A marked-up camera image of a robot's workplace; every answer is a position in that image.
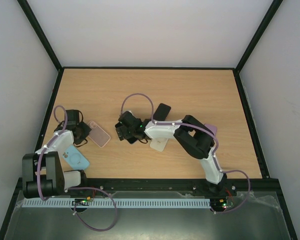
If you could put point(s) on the dark red phone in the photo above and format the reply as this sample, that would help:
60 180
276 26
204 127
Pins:
162 112

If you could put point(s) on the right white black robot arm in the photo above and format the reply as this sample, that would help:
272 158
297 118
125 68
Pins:
198 140

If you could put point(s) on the pink phone case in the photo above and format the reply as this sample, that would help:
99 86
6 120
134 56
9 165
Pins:
98 135

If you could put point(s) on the white slotted cable duct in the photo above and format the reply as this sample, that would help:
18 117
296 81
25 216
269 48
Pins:
120 203

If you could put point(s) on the black screen phone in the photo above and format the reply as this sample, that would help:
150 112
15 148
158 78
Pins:
132 140

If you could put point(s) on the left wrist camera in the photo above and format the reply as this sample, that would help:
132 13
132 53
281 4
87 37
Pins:
74 117

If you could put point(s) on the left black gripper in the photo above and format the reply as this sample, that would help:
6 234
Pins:
87 130

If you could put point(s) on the light blue phone case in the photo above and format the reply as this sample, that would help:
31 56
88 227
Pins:
75 159

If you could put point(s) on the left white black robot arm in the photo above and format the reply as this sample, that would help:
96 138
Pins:
42 173

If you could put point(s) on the black aluminium frame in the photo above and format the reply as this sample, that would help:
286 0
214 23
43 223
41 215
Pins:
265 184

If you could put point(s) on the cream white phone case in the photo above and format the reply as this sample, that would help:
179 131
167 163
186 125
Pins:
159 144

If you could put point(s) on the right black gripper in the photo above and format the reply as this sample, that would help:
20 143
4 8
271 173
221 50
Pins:
120 132

